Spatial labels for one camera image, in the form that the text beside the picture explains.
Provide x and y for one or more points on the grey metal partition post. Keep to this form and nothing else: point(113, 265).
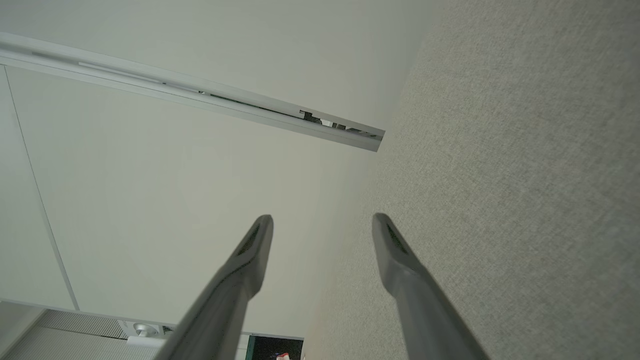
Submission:
point(150, 85)

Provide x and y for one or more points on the white round-lens fixture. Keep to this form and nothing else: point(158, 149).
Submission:
point(145, 331)

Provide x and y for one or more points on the black screen panel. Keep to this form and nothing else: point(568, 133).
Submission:
point(267, 347)

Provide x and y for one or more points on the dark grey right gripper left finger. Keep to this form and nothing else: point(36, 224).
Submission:
point(225, 300)

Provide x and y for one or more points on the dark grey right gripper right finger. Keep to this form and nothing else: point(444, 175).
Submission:
point(425, 310)

